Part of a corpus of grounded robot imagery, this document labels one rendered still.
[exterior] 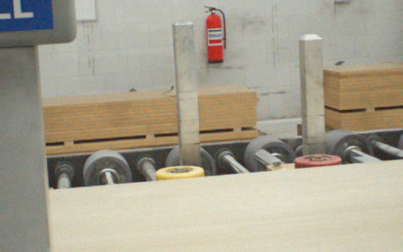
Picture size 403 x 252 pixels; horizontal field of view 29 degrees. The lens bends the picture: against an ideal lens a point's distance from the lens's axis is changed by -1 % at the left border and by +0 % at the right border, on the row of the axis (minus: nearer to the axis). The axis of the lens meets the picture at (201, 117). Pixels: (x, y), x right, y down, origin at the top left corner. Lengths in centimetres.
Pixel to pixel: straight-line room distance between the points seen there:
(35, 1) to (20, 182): 8
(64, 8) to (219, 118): 607
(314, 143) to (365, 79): 515
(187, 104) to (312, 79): 24
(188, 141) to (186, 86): 10
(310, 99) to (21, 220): 119
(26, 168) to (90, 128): 591
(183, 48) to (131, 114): 483
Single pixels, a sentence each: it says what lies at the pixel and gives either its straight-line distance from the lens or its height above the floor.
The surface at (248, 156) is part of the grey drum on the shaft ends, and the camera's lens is 195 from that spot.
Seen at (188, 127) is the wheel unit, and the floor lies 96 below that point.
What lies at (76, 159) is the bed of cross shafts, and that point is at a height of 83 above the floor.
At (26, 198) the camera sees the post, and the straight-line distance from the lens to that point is 34.
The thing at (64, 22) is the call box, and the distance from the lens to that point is 31.
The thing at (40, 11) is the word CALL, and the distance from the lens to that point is 31.
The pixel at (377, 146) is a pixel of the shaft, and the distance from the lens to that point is 206.
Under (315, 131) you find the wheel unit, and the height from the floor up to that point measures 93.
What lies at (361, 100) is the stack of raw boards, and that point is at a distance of 666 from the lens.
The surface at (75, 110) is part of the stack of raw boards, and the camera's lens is 623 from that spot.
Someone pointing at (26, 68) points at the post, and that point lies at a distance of 33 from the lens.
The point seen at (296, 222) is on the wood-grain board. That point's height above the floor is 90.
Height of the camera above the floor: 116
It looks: 7 degrees down
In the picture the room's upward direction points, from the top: 3 degrees counter-clockwise
